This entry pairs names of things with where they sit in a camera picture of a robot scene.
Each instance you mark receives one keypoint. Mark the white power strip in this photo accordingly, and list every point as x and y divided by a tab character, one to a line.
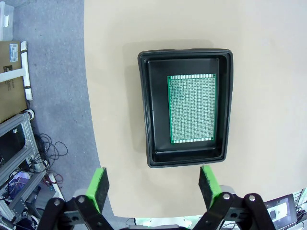
56	187

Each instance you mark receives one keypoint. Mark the white tube frame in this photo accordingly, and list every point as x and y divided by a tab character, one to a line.
26	72

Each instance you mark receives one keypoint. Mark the green perforated prototype circuit board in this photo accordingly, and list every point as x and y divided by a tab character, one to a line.
192	107

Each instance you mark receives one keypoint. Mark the aluminium profile frame rack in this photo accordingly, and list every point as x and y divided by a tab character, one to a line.
27	134

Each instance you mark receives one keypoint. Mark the black tablet screen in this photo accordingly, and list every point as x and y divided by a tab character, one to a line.
283	208

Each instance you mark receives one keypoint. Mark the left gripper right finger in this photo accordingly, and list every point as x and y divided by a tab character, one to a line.
209	187

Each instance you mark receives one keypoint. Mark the brown cardboard box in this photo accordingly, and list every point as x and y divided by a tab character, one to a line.
12	100

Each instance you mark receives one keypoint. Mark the black plastic ESD tray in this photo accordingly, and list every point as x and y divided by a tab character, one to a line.
159	107

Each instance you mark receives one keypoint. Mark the clear plastic storage bin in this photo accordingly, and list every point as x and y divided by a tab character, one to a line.
6	21

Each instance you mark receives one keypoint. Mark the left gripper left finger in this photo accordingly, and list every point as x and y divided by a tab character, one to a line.
98	189

